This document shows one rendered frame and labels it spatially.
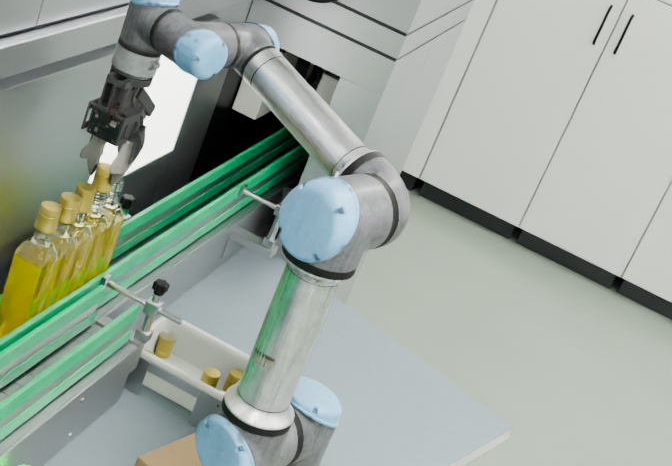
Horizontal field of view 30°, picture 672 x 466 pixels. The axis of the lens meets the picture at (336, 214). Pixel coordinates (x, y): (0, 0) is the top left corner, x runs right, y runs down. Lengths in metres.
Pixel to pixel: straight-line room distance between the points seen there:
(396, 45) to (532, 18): 2.77
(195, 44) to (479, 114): 3.86
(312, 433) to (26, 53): 0.77
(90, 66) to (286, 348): 0.67
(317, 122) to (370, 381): 0.92
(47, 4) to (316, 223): 0.62
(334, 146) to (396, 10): 0.97
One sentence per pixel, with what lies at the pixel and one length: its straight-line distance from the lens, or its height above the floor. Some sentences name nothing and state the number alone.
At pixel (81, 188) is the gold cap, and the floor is 1.16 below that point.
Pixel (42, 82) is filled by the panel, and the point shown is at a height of 1.31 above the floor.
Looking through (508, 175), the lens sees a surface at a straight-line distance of 5.76.
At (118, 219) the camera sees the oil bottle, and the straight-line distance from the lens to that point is 2.27.
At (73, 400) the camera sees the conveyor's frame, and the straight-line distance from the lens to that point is 2.12.
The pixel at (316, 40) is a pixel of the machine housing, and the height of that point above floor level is 1.29.
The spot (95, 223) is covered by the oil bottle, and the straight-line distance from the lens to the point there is 2.20.
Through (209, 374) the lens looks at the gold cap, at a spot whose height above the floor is 0.81.
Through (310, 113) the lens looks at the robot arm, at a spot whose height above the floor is 1.45.
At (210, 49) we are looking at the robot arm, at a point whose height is 1.49.
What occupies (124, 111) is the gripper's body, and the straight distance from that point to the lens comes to 2.09.
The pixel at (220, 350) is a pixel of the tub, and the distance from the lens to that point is 2.47.
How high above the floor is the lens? 2.09
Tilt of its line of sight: 23 degrees down
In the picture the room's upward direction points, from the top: 22 degrees clockwise
